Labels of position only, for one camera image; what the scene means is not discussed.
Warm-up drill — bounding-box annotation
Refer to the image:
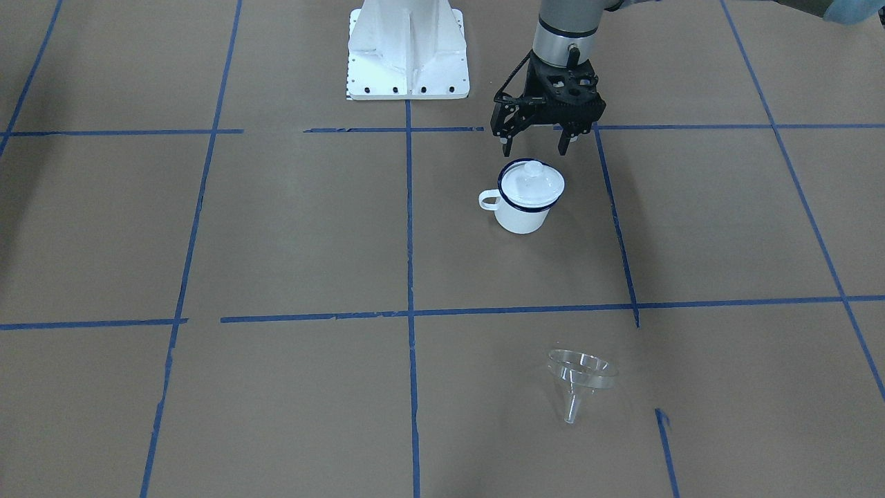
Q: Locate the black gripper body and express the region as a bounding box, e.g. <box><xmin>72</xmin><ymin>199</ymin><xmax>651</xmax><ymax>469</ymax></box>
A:
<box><xmin>491</xmin><ymin>54</ymin><xmax>606</xmax><ymax>142</ymax></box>

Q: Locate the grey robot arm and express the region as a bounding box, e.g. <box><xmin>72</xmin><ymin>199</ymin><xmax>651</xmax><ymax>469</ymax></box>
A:
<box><xmin>490</xmin><ymin>1</ymin><xmax>624</xmax><ymax>157</ymax></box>

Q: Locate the white enamel cup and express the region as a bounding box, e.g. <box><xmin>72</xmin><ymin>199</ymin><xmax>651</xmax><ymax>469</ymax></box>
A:
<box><xmin>478</xmin><ymin>158</ymin><xmax>561</xmax><ymax>235</ymax></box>

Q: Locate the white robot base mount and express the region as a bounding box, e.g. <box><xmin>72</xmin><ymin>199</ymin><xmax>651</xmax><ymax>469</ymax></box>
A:
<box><xmin>346</xmin><ymin>1</ymin><xmax>470</xmax><ymax>101</ymax></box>

